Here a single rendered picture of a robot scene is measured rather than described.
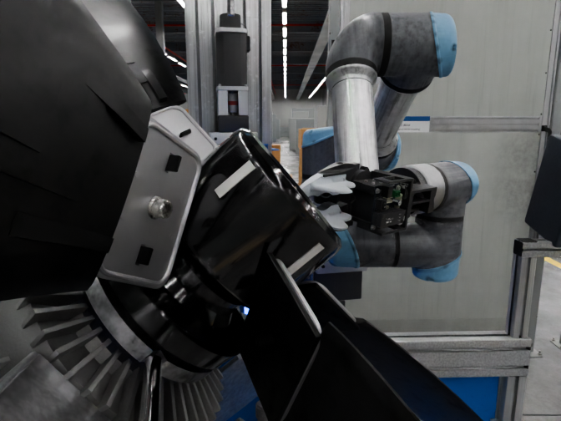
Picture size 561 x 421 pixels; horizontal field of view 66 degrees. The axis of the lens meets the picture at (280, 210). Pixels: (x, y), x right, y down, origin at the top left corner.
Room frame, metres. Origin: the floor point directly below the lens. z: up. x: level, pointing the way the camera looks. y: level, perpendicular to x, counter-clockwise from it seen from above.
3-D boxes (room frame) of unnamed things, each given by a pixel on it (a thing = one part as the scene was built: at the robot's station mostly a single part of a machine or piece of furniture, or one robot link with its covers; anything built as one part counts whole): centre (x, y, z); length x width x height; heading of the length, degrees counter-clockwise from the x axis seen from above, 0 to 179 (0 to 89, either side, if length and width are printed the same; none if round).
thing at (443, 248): (0.69, -0.24, 1.07); 0.11 x 0.08 x 0.11; 91
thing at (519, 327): (0.80, -0.47, 0.96); 0.03 x 0.03 x 0.20; 2
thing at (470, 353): (0.78, -0.04, 0.82); 0.90 x 0.04 x 0.08; 92
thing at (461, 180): (0.69, -0.26, 1.17); 0.11 x 0.08 x 0.09; 129
